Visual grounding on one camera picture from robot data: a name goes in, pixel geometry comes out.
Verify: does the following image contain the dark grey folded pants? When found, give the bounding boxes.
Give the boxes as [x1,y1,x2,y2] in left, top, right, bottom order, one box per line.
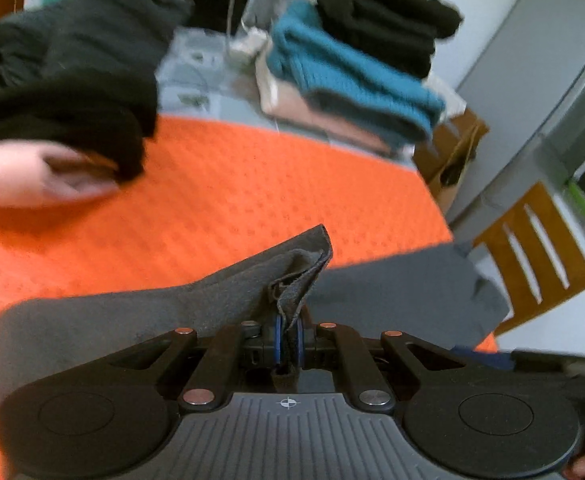
[0,0,196,91]

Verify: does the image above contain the pale pink folded garment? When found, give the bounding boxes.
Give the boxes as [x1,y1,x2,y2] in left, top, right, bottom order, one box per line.
[255,55,413,156]

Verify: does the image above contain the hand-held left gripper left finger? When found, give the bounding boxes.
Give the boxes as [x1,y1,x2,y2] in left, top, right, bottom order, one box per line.
[107,312,286,413]

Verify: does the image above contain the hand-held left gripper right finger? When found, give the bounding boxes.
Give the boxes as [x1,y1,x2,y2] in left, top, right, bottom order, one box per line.
[292,312,465,413]

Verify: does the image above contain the grey refrigerator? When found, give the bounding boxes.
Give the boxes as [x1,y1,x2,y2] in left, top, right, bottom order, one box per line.
[447,0,585,261]

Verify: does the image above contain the stack of black clothes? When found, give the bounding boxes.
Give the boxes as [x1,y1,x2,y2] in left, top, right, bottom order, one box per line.
[312,0,463,78]

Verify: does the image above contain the black fleece garment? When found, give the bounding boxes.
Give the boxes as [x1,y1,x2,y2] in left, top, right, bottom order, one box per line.
[0,70,160,181]

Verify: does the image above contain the grey sweatshirt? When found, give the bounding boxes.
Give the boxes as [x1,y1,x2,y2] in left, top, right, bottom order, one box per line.
[0,225,510,411]

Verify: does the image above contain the brown cardboard box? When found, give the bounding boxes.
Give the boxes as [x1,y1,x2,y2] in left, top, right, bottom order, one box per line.
[412,110,489,211]

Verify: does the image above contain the orange flower-pattern mat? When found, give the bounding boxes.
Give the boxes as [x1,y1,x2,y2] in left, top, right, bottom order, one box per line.
[0,115,500,480]

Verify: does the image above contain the white power adapter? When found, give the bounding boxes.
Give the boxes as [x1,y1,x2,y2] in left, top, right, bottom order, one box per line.
[230,30,273,61]

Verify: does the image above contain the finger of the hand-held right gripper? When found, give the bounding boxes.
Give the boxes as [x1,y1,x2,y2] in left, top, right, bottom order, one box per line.
[449,344,515,361]

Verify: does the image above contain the teal knitted sweater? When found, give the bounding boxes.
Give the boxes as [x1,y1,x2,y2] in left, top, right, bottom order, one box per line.
[267,0,445,141]

